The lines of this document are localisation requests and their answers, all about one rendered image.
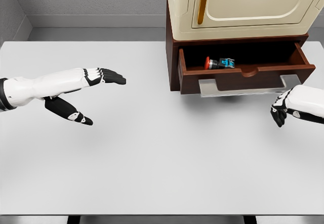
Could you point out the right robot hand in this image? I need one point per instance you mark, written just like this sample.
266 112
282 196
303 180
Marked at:
291 102

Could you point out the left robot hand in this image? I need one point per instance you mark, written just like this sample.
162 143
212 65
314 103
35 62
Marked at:
68 81

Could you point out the red button switch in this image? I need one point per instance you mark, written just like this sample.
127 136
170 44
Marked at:
219 63

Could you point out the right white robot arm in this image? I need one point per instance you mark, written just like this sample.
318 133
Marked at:
321 102

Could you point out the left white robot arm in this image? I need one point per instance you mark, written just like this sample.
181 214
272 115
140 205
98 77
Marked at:
17 91

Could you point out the brown wooden drawer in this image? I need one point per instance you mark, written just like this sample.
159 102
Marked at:
243 72

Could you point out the brown wooden cabinet frame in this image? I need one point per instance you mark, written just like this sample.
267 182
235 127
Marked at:
173 57

